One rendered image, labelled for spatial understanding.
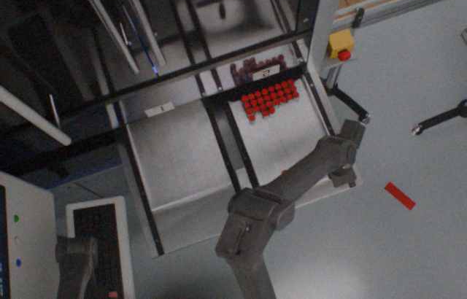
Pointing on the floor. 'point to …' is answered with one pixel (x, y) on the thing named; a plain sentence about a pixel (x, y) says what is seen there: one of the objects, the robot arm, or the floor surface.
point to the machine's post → (322, 28)
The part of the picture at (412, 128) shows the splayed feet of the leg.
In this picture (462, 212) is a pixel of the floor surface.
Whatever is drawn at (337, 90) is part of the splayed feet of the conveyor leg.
